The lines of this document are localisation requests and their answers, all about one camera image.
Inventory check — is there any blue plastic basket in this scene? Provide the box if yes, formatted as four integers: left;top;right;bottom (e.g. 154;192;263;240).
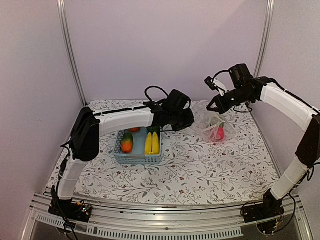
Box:
113;127;162;165

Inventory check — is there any aluminium frame post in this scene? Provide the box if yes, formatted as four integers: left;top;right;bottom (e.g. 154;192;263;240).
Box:
252;0;276;77
56;0;88;106

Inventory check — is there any green toy watermelon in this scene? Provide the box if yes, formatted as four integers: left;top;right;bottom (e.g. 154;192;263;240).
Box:
208;116;224;127

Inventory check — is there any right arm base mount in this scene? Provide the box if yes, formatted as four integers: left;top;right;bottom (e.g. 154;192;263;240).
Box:
240;189;285;223

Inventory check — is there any yellow toy banana bunch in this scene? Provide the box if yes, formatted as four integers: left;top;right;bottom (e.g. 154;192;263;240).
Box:
144;132;160;155

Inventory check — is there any left aluminium frame post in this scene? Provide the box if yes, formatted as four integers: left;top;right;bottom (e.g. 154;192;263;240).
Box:
56;0;88;106

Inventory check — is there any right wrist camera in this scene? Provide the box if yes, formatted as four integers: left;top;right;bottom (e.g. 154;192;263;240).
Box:
204;76;228;97

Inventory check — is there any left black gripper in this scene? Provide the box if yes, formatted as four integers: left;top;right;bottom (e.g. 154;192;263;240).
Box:
169;107;195;132

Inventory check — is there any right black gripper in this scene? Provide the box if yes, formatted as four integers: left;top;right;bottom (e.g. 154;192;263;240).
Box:
206;86;253;115

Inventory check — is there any aluminium front rail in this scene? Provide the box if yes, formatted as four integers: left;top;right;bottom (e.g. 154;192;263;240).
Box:
21;192;313;240

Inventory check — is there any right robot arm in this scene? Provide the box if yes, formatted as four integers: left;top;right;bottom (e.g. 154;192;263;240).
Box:
204;76;320;218

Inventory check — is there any right aluminium frame post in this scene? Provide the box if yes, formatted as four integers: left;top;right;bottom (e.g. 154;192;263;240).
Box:
252;0;276;77

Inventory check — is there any green orange toy mango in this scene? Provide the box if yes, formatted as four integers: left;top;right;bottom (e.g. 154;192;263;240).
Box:
120;132;134;154

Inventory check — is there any orange toy fruit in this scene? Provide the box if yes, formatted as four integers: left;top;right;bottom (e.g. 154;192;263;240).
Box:
128;127;141;133

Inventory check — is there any floral tablecloth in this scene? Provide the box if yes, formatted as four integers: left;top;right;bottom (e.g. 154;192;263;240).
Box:
48;99;285;206

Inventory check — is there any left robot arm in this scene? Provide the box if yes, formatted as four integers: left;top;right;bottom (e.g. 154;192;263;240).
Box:
51;89;195;217

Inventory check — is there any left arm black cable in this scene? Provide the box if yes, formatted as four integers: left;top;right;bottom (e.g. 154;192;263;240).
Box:
144;85;171;106

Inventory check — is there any clear zip top bag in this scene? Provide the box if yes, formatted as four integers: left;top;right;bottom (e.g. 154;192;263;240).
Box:
191;100;236;143

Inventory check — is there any red toy apple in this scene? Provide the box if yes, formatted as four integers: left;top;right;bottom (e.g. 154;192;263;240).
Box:
211;126;225;142

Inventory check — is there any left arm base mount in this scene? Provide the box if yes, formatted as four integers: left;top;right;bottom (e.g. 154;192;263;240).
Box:
48;185;92;223

